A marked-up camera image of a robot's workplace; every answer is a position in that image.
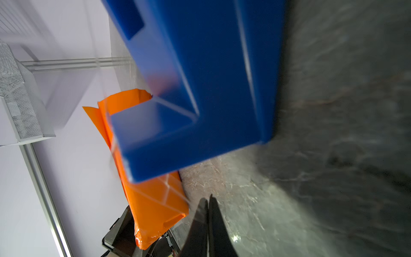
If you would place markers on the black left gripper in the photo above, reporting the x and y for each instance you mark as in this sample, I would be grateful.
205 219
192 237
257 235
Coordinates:
120 241

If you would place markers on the orange wrapping paper sheet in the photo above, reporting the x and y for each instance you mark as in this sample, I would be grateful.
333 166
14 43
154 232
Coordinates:
157 204

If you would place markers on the blue tape dispenser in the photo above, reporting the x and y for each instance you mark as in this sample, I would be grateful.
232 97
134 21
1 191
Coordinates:
213 69

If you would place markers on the white mesh side basket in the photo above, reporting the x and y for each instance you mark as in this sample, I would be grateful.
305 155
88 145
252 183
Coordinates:
24 118

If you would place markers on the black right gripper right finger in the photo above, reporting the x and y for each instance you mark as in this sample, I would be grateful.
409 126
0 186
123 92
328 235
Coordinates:
219 241

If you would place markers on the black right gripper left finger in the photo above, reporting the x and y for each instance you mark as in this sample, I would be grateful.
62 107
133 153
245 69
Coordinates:
196 244

